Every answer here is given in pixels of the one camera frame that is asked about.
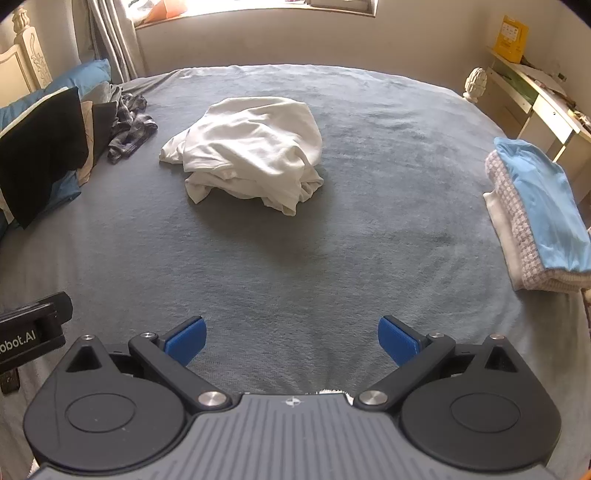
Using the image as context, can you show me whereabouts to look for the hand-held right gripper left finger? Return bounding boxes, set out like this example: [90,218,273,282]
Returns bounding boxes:
[60,316,232,412]

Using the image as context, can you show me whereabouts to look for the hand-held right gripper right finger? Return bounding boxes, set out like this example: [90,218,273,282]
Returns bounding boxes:
[355,316,527,409]

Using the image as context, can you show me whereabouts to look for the white sweatshirt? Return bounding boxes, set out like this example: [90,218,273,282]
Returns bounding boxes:
[159,96,325,217]

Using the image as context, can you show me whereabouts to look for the grey bed blanket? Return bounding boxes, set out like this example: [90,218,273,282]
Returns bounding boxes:
[0,65,591,462]

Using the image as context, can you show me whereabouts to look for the black cloth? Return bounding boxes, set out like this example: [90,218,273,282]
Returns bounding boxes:
[0,86,89,230]

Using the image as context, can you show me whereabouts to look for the beige cloth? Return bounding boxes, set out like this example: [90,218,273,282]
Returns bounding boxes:
[76,99,97,186]

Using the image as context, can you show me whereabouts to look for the light blue folded shirt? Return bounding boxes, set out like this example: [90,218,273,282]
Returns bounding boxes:
[494,137,589,272]

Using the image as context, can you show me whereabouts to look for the plaid shirt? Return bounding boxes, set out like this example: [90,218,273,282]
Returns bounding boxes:
[107,92,158,163]

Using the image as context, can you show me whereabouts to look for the dark grey cloth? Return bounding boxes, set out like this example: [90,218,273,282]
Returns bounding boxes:
[90,82,122,163]

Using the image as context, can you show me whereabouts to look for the carved bedpost finial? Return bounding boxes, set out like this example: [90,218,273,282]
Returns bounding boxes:
[463,67,489,103]

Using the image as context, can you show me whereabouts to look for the cream desk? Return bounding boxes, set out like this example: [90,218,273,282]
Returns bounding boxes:
[485,48,591,185]

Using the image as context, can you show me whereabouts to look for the cream carved headboard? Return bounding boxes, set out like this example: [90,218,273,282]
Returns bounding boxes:
[0,9,54,93]

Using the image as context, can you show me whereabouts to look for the grey curtain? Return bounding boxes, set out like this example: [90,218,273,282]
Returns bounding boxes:
[74,0,144,81]

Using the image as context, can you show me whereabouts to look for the yellow box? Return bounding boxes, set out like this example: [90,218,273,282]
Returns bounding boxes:
[491,15,530,64]

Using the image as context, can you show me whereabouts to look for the orange bag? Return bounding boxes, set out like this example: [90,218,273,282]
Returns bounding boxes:
[150,0,195,20]

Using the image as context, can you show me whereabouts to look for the window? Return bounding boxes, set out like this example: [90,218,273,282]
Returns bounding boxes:
[131,0,379,26]

